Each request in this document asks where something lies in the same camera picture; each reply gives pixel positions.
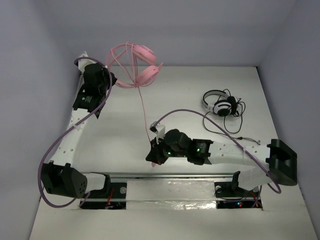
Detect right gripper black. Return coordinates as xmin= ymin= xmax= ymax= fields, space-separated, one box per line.
xmin=146 ymin=134 xmax=188 ymax=165

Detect pink headphone cable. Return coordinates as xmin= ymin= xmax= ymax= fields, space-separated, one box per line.
xmin=126 ymin=41 xmax=161 ymax=168

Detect pink headphones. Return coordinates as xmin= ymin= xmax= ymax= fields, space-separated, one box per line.
xmin=106 ymin=42 xmax=163 ymax=89

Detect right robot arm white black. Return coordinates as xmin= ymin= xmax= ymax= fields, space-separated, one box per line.
xmin=145 ymin=129 xmax=298 ymax=198

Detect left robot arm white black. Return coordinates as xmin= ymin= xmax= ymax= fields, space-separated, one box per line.
xmin=37 ymin=62 xmax=117 ymax=199

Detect black white headphones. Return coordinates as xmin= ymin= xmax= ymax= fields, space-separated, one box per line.
xmin=201 ymin=88 xmax=247 ymax=135

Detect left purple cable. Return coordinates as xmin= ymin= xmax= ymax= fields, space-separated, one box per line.
xmin=37 ymin=56 xmax=112 ymax=208

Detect purple cable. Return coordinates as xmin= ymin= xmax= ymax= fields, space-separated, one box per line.
xmin=154 ymin=108 xmax=282 ymax=208
xmin=37 ymin=56 xmax=112 ymax=208

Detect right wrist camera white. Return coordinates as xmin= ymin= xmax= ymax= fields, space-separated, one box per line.
xmin=149 ymin=121 xmax=166 ymax=144

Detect aluminium rail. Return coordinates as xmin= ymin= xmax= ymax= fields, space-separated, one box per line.
xmin=82 ymin=171 xmax=291 ymax=181

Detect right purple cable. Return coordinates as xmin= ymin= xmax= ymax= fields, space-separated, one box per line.
xmin=154 ymin=108 xmax=282 ymax=208

